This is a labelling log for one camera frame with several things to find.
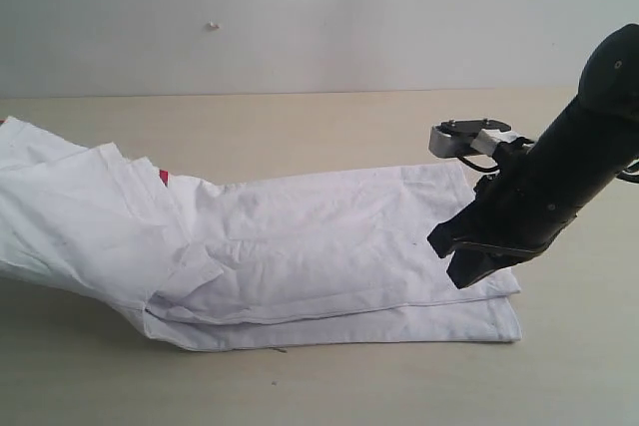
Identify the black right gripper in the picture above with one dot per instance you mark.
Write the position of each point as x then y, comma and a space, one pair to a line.
512, 219

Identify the white t-shirt red lettering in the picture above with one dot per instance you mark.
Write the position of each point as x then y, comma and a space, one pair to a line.
338, 257

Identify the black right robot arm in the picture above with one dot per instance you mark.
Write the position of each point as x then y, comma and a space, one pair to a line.
594, 140

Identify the white wall plug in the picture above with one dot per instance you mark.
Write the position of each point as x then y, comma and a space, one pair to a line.
213, 25

